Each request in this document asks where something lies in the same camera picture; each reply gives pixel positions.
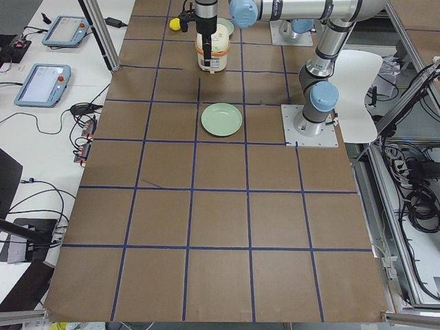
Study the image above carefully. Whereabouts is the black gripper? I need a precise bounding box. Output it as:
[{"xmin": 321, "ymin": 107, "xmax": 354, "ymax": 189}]
[
  {"xmin": 194, "ymin": 0, "xmax": 218, "ymax": 67},
  {"xmin": 178, "ymin": 0, "xmax": 196, "ymax": 33}
]

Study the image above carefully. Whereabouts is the white rice cooker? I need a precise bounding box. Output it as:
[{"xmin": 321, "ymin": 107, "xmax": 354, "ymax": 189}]
[{"xmin": 196, "ymin": 24, "xmax": 230, "ymax": 73}]

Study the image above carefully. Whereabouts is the green plate near arm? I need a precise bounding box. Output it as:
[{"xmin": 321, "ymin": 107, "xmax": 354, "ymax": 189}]
[
  {"xmin": 201, "ymin": 103, "xmax": 243, "ymax": 137},
  {"xmin": 217, "ymin": 17, "xmax": 234, "ymax": 36}
]

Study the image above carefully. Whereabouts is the yellow toy pepper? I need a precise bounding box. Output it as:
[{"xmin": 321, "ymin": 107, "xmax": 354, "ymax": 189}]
[{"xmin": 168, "ymin": 17, "xmax": 181, "ymax": 31}]

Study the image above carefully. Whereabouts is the black power adapter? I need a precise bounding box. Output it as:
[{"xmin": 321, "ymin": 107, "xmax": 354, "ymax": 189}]
[{"xmin": 104, "ymin": 17, "xmax": 127, "ymax": 28}]

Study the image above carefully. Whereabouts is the far teach pendant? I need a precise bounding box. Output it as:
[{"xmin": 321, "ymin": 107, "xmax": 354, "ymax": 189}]
[{"xmin": 42, "ymin": 16, "xmax": 89, "ymax": 47}]

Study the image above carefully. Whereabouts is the teach pendant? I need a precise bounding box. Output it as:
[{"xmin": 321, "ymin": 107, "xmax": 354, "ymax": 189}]
[
  {"xmin": 42, "ymin": 16, "xmax": 89, "ymax": 47},
  {"xmin": 14, "ymin": 63, "xmax": 71, "ymax": 108}
]

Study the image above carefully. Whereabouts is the power strip with plugs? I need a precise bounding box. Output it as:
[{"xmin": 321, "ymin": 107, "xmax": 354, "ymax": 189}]
[{"xmin": 69, "ymin": 115, "xmax": 98, "ymax": 167}]

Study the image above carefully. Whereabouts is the white chair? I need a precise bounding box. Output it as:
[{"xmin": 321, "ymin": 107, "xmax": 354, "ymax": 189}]
[{"xmin": 329, "ymin": 50, "xmax": 382, "ymax": 144}]

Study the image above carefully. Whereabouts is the near teach pendant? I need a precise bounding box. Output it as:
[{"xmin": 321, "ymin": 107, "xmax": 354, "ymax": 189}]
[{"xmin": 14, "ymin": 63, "xmax": 71, "ymax": 108}]

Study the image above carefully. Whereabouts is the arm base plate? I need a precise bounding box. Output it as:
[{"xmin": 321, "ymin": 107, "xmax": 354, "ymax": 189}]
[
  {"xmin": 269, "ymin": 19, "xmax": 314, "ymax": 47},
  {"xmin": 281, "ymin": 104, "xmax": 338, "ymax": 148}
]

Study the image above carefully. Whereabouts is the aluminium frame post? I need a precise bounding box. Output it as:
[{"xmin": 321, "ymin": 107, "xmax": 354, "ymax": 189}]
[{"xmin": 78, "ymin": 0, "xmax": 121, "ymax": 72}]

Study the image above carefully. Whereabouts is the cable bundle under frame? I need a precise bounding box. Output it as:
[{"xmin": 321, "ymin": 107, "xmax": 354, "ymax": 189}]
[{"xmin": 379, "ymin": 137, "xmax": 440, "ymax": 238}]

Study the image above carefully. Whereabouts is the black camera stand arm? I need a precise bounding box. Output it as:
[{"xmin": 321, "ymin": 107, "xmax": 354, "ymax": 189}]
[{"xmin": 0, "ymin": 219, "xmax": 52, "ymax": 244}]

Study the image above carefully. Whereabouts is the aluminium side frame rail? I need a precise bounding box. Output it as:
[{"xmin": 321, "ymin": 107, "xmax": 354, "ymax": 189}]
[{"xmin": 353, "ymin": 0, "xmax": 440, "ymax": 310}]

